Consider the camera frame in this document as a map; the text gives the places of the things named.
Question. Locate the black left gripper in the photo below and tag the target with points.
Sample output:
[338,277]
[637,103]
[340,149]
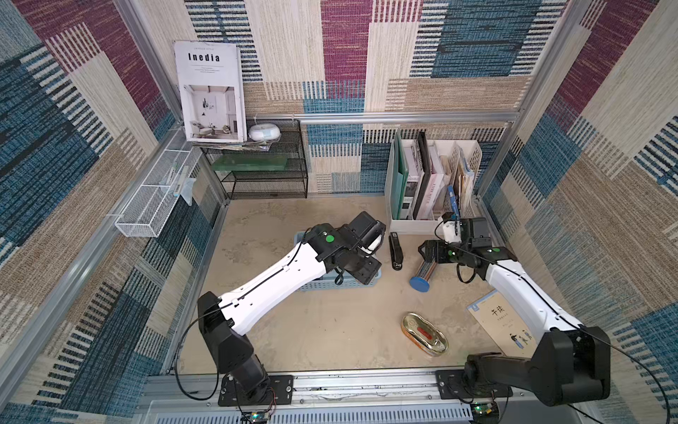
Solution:
[368,271]

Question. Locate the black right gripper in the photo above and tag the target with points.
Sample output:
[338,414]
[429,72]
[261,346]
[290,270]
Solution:
[431,252]

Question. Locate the gold oval sardine tin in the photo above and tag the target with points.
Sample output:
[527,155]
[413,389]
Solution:
[424,334]

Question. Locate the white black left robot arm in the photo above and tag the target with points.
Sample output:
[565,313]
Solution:
[225,320]

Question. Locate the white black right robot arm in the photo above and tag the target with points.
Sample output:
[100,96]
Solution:
[571,362]

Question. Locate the black stapler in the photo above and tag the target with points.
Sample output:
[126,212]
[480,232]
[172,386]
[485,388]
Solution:
[396,251]

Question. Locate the blue capped pencil tube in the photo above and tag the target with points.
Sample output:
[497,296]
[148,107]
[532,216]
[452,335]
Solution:
[421,280]

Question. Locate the white pink book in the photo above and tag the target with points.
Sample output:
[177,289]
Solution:
[435,184]

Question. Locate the white file organizer box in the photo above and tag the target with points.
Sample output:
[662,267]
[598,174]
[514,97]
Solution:
[472,153]

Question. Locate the green folder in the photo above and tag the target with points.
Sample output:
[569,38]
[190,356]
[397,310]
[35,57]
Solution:
[399,179]

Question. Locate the brown notebook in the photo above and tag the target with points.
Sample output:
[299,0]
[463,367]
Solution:
[505,327]

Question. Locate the green tray on shelf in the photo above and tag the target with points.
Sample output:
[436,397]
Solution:
[249,162]

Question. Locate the white round device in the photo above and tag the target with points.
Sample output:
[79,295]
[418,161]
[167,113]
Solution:
[264,132]

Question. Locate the Inedia magazine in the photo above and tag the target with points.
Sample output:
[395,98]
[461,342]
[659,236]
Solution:
[210,84]

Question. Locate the black wire mesh shelf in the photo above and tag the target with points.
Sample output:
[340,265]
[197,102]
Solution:
[293,182]

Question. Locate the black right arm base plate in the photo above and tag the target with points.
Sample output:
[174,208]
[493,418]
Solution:
[452,385]

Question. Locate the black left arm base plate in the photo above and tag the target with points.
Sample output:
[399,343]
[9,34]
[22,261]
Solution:
[278,390]

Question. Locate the white wire wall basket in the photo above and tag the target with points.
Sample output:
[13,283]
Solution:
[146,214]

